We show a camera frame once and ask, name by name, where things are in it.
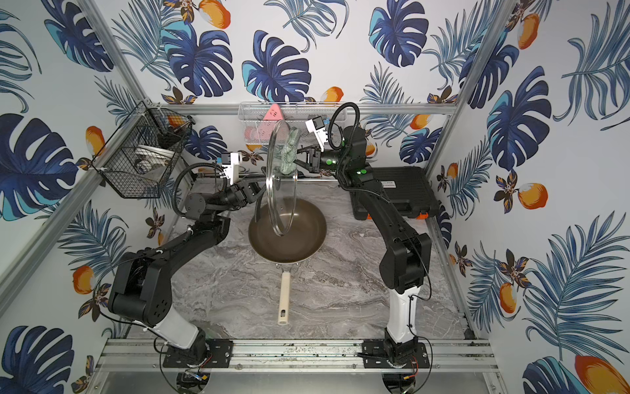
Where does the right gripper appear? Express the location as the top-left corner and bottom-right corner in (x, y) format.
(286, 143), (350, 178)

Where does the green checkered cloth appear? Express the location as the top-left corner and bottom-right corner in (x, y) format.
(272, 127), (300, 176)

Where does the glass pot lid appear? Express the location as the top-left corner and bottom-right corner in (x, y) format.
(266, 121), (298, 236)

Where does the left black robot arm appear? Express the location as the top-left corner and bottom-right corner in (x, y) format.
(108, 164), (265, 366)

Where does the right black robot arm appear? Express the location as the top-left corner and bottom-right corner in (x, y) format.
(294, 103), (431, 367)

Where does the pink triangle item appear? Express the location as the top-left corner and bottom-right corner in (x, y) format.
(254, 103), (285, 143)

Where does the black tool case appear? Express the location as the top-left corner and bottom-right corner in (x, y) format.
(364, 167), (440, 219)

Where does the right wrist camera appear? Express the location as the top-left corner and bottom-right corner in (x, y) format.
(305, 116), (328, 152)

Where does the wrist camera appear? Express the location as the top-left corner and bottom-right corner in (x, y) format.
(305, 116), (328, 152)
(221, 151), (242, 185)

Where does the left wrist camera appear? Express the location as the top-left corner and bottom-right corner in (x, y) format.
(221, 151), (242, 185)

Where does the frying pan cream handle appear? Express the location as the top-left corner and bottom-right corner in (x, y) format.
(248, 199), (327, 326)

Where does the clear wall shelf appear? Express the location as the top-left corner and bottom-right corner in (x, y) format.
(238, 102), (341, 144)

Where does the black wire basket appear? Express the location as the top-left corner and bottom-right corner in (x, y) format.
(90, 102), (195, 199)

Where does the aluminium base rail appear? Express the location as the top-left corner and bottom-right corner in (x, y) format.
(95, 339), (499, 374)

